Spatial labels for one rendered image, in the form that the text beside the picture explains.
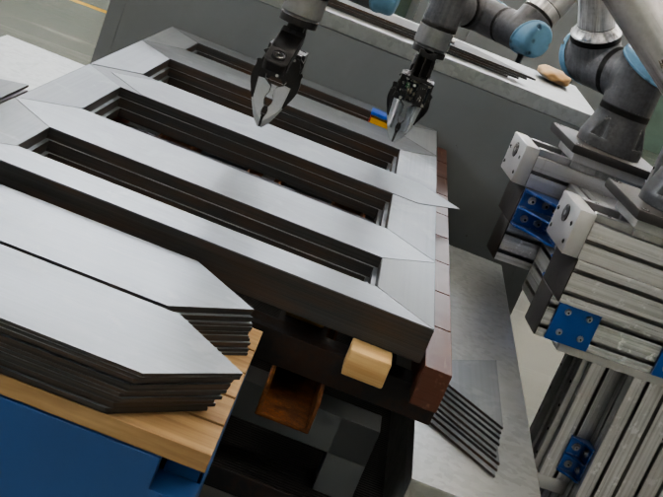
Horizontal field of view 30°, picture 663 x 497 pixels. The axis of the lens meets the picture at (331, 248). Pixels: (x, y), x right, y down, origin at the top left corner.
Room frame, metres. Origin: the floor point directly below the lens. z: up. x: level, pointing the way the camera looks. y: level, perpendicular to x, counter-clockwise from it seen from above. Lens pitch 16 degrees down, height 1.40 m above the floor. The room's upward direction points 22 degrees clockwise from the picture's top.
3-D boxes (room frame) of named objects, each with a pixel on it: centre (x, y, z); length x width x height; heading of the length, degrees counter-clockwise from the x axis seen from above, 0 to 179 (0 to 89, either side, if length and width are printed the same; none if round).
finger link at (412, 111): (2.55, -0.05, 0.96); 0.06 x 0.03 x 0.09; 1
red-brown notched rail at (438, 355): (2.40, -0.18, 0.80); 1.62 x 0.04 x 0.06; 1
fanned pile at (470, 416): (1.85, -0.28, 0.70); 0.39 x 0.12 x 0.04; 1
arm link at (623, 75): (2.80, -0.49, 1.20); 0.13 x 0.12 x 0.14; 43
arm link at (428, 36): (2.55, -0.04, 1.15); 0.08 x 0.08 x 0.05
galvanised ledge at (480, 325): (2.20, -0.31, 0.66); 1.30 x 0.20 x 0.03; 1
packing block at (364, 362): (1.59, -0.10, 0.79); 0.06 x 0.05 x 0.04; 91
